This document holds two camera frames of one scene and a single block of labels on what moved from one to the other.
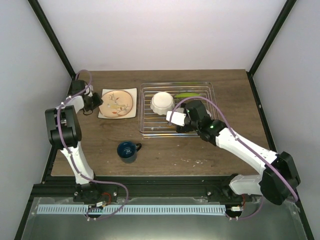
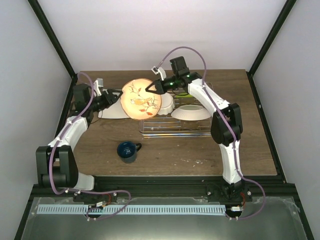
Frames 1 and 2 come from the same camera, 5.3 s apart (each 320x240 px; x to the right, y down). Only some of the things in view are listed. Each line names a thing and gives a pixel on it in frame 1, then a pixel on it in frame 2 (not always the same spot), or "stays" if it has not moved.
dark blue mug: x=127 y=151 stays
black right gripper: x=180 y=130 → x=160 y=89
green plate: x=186 y=95 stays
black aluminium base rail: x=138 y=188 stays
